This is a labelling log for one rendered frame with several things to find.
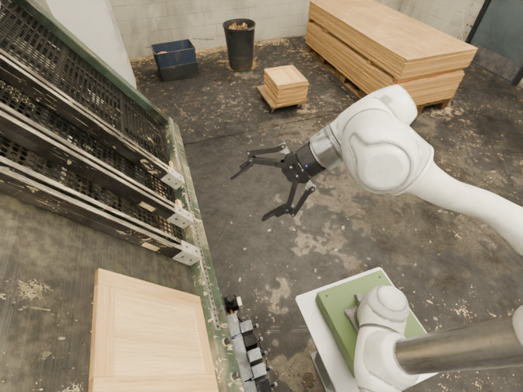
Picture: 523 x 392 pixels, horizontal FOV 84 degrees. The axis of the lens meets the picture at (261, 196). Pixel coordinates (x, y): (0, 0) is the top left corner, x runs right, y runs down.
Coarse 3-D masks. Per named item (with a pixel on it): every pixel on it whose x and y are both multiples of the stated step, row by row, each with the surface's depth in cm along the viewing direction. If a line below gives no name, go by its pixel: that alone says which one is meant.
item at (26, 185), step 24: (0, 168) 77; (24, 168) 84; (24, 192) 84; (48, 192) 86; (72, 192) 94; (72, 216) 95; (96, 216) 98; (120, 216) 107; (144, 240) 115; (168, 240) 123
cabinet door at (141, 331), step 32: (96, 288) 88; (128, 288) 97; (160, 288) 110; (96, 320) 81; (128, 320) 90; (160, 320) 101; (192, 320) 115; (96, 352) 76; (128, 352) 84; (160, 352) 93; (192, 352) 105; (96, 384) 71; (128, 384) 78; (160, 384) 86; (192, 384) 96
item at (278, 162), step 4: (256, 156) 71; (260, 156) 71; (248, 160) 70; (252, 160) 70; (256, 160) 70; (260, 160) 69; (264, 160) 69; (268, 160) 69; (272, 160) 69; (276, 160) 69; (280, 160) 70; (264, 164) 70; (268, 164) 69; (272, 164) 69; (276, 164) 68; (280, 164) 68; (284, 164) 68; (288, 164) 67; (292, 164) 67; (284, 168) 68; (288, 168) 67; (292, 168) 67
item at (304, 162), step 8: (304, 144) 67; (296, 152) 66; (304, 152) 64; (288, 160) 68; (296, 160) 67; (304, 160) 64; (312, 160) 63; (296, 168) 68; (304, 168) 65; (312, 168) 64; (320, 168) 64; (288, 176) 69; (304, 176) 68; (312, 176) 67
